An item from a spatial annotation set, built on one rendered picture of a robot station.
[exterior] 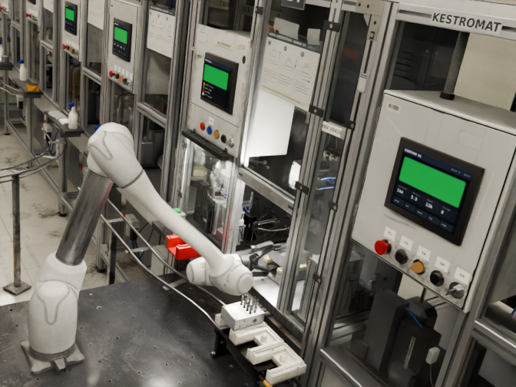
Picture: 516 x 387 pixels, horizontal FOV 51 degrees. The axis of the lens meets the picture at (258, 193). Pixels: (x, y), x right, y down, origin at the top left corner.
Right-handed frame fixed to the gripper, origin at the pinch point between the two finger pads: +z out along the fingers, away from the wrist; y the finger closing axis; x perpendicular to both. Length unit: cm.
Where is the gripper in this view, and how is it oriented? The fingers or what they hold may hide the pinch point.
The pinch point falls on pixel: (279, 256)
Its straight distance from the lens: 221.2
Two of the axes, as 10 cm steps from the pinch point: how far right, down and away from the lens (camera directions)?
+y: 1.5, -9.3, -3.4
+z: 8.2, -0.8, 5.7
